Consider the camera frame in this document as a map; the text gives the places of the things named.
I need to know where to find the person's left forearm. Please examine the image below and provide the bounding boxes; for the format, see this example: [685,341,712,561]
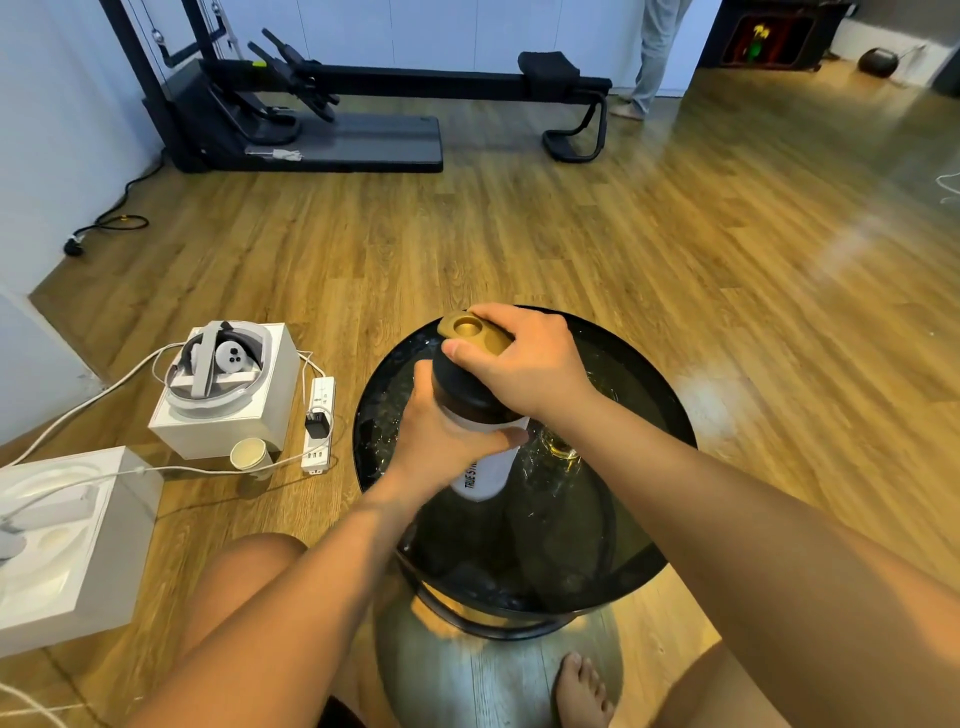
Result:
[127,479,421,728]

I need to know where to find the white shaker bottle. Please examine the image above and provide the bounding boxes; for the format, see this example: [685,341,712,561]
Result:
[433,397,534,502]

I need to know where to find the thin white charging cable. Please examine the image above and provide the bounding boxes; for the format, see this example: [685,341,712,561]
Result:
[0,463,309,523]
[0,682,69,728]

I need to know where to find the person's right leg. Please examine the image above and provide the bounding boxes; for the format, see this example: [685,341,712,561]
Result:
[554,641,793,728]

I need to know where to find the white box with headset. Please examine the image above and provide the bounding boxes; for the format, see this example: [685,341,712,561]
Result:
[162,320,273,418]

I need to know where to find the black power cord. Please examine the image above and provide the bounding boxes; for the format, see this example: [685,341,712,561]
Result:
[62,153,168,259]

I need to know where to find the dark round floor object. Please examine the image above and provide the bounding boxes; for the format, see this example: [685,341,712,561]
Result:
[857,46,901,79]

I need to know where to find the round black glass side table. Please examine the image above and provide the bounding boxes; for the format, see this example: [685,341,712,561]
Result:
[352,305,699,641]

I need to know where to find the white moulded tray box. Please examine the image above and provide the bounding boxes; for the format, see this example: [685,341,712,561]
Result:
[0,446,165,660]

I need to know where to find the thick white cable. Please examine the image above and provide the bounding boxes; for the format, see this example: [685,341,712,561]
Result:
[5,341,185,470]

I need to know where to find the black gold shaker lid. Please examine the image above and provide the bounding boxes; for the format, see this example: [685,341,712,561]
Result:
[431,311,530,427]

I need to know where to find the small paper cup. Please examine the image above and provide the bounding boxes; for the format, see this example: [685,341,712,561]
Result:
[228,437,275,481]

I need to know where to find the dark wooden cabinet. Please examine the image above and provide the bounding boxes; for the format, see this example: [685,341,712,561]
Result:
[697,0,856,74]

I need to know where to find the person's leg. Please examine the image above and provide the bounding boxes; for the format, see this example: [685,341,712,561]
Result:
[554,641,793,728]
[176,532,365,706]

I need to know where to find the clear footed glass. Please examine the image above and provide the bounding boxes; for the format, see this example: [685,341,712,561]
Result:
[536,427,586,475]

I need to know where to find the black rowing machine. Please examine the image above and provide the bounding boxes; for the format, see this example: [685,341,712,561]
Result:
[97,0,614,175]

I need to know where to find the white power strip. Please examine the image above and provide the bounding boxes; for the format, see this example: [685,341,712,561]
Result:
[300,376,337,476]

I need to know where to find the person's right forearm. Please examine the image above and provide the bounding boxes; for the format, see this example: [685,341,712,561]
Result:
[558,389,960,728]

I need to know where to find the black shorts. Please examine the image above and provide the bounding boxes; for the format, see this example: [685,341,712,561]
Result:
[318,693,369,728]

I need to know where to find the person's right hand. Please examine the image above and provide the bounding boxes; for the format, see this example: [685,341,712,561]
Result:
[440,302,601,430]

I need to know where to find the person's left hand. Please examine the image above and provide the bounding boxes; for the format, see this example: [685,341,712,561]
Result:
[382,358,530,500]

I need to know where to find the person's left leg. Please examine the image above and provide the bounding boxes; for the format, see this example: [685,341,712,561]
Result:
[176,532,365,706]

